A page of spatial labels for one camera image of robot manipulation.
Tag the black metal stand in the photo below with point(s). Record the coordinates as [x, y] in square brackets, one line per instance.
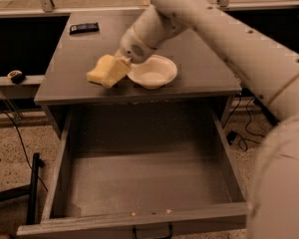
[29, 190]

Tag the black tape measure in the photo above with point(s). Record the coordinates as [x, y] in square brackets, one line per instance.
[16, 77]

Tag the white bowl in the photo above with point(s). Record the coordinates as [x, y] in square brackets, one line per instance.
[156, 72]

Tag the black drawer handle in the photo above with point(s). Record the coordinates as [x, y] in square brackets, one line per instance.
[165, 233]

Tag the grey drawer cabinet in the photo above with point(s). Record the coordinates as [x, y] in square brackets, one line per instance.
[200, 72]

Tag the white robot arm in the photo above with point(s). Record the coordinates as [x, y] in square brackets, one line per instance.
[269, 70]

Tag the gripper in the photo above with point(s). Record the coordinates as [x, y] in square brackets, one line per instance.
[134, 49]

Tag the open grey top drawer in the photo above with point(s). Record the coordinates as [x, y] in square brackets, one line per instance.
[142, 165]

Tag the yellow sponge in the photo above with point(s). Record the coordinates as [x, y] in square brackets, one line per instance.
[95, 76]

